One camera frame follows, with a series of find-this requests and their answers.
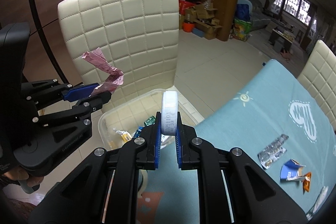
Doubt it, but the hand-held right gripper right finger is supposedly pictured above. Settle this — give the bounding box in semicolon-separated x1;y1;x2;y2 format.
175;111;307;224

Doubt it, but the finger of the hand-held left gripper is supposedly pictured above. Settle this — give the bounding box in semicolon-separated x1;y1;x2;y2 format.
39;91;112;127
22;79;100;109

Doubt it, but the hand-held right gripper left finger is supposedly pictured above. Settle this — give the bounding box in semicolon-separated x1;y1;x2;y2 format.
28;111;162;224

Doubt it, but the pink paper strip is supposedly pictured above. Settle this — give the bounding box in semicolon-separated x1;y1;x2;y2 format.
82;47;124;96

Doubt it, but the white ribbed lid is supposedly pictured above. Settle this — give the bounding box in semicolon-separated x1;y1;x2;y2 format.
161;91;179;137

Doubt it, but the beige snack wrapper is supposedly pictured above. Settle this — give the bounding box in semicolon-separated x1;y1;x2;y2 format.
113;128;132;142

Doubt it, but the clear plastic bin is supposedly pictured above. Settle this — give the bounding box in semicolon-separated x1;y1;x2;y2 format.
98;88;205;151

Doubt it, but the person's left hand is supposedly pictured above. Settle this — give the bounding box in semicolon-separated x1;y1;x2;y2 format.
0;165;44;188

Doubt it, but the cream quilted chair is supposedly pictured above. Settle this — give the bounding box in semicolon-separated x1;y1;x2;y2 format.
57;0;206;126
297;40;336;133

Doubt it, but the clear blister wrapper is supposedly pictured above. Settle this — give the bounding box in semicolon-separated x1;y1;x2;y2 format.
257;134;289;170

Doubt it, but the torn blue white carton piece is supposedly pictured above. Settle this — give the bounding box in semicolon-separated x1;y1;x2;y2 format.
280;159;306;182

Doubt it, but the orange bucket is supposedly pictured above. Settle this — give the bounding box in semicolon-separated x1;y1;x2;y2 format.
183;21;196;33

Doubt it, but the pile of cardboard boxes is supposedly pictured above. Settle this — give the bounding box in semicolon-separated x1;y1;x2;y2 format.
184;2;223;39

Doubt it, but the colourful printed bag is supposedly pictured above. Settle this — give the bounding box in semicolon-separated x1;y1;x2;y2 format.
231;17;252;42

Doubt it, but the orange snack wrapper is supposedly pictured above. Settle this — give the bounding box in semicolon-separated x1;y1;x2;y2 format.
301;172;312;192

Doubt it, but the red bag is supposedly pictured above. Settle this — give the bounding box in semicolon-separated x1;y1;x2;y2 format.
179;0;196;15

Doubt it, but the blue bag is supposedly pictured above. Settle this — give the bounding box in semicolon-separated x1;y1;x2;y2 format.
236;4;253;20

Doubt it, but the low coffee table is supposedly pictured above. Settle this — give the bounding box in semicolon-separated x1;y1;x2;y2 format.
269;26;294;51

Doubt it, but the grey sofa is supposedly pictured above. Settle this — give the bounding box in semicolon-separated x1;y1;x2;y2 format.
238;0;271;30

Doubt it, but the barred window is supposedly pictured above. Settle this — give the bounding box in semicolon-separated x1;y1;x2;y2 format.
270;0;318;25

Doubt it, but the black curved cable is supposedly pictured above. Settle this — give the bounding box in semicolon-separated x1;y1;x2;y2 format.
25;0;71;85

